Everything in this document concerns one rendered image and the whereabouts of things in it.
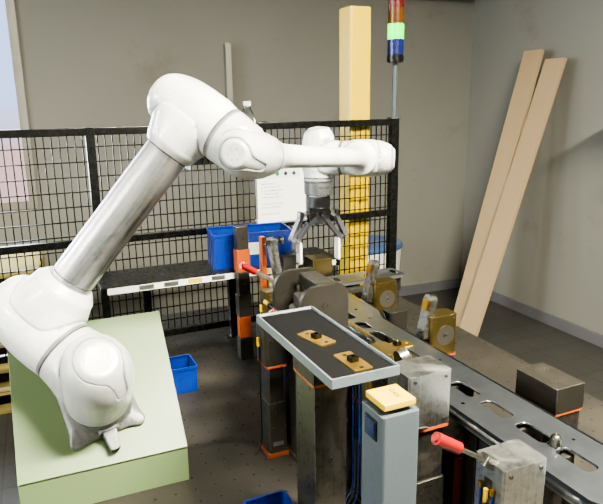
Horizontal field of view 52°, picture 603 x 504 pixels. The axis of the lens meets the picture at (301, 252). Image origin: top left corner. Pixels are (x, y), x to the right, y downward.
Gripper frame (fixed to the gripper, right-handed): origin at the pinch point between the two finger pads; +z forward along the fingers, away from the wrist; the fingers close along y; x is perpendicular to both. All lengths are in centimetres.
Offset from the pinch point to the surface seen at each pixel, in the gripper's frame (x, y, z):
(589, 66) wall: 127, 258, -69
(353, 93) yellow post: 58, 45, -52
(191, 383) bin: 11, -41, 40
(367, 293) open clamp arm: -7.0, 14.3, 12.2
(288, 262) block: 26.7, 0.7, 8.0
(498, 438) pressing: -94, -8, 13
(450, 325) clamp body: -43.5, 19.5, 11.9
